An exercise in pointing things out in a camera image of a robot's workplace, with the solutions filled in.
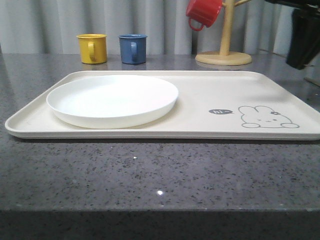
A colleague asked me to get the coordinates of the red enamel mug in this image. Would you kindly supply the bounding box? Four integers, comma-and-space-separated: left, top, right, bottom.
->
185, 0, 223, 32

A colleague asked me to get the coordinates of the yellow enamel mug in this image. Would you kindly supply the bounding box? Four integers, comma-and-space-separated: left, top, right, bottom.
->
76, 33, 108, 65

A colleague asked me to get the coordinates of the white round plate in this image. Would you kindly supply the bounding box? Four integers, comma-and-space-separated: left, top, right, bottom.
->
46, 75, 179, 129

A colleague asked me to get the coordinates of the blue enamel mug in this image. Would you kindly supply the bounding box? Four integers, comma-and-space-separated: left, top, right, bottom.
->
118, 34, 148, 65

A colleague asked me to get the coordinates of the wooden mug tree stand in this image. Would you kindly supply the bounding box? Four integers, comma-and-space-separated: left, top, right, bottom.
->
195, 0, 252, 66

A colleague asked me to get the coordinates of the cream rabbit print tray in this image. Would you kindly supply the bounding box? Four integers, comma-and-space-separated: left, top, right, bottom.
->
5, 70, 320, 141

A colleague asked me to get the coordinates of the grey pleated curtain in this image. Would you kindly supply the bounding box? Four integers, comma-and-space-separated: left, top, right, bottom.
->
0, 0, 293, 56

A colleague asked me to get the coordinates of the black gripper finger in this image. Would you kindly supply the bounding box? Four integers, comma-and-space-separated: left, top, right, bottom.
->
286, 9, 320, 70

